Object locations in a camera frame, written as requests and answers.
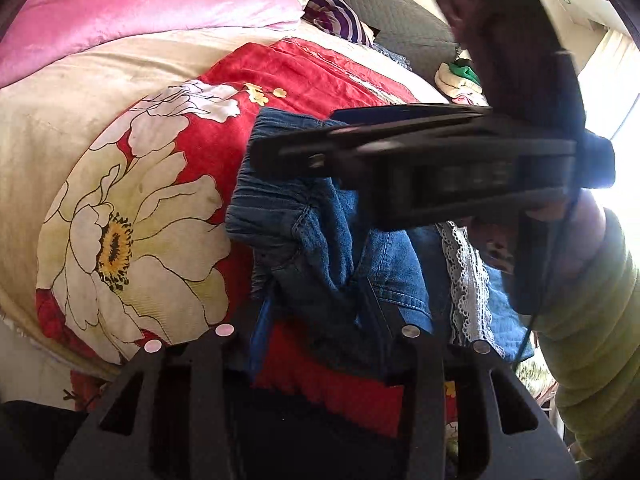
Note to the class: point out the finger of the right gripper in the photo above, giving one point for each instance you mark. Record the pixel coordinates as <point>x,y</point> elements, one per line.
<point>416,113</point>
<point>365,154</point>

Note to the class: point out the blue denim lace-trimmed pants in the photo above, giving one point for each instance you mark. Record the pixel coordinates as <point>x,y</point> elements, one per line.
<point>317,256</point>

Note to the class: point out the green sleeve right forearm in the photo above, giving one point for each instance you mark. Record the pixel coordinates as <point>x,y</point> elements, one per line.
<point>590,340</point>

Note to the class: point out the person's right hand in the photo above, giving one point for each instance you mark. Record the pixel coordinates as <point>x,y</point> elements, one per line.
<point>580,241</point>

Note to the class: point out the pile of folded clothes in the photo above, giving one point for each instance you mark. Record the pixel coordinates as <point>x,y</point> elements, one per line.
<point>459,82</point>

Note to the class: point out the grey padded headboard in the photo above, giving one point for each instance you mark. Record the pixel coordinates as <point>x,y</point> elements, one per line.
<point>409,29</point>

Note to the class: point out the purple striped pillow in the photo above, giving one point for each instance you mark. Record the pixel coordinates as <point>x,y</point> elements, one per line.
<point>336,18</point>

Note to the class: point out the red floral bedspread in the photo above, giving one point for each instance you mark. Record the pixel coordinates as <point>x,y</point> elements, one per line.
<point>134,245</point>

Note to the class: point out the cream bed sheet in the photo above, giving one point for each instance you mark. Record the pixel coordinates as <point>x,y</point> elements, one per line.
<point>35,151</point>

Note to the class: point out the pink quilt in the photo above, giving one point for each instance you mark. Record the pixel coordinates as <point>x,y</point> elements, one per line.
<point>44,31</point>

